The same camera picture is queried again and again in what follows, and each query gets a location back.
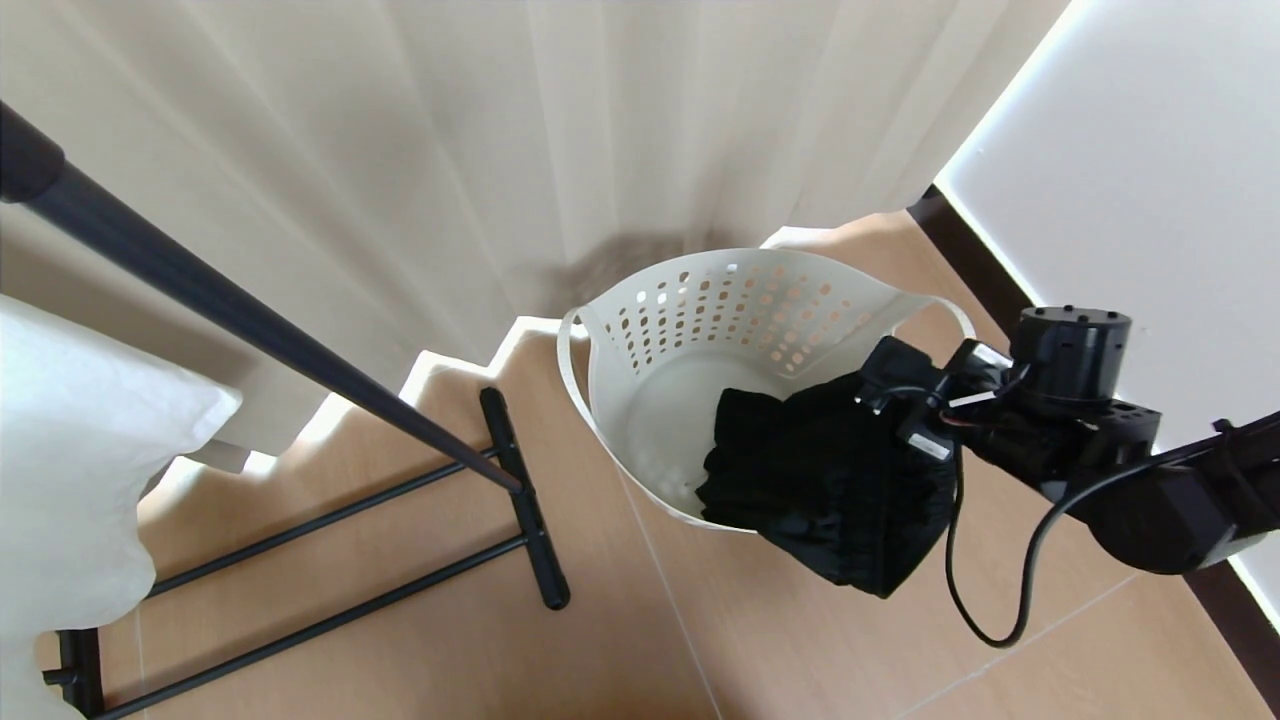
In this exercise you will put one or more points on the black clothes rack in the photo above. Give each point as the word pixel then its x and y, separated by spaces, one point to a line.
pixel 250 315

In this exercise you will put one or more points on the white printed shirt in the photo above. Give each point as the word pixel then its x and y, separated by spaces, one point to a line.
pixel 70 480

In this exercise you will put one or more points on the beige curtain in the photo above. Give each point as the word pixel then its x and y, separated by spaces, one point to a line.
pixel 500 130

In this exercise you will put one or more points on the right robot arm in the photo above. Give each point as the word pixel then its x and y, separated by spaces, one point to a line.
pixel 1180 510

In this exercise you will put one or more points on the white laundry basket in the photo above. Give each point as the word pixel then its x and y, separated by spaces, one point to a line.
pixel 680 420

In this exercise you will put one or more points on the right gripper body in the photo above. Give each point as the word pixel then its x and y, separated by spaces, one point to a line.
pixel 990 440

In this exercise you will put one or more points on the black garment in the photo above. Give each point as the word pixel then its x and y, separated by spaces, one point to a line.
pixel 830 500

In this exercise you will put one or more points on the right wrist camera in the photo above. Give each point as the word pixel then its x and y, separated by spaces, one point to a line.
pixel 895 370

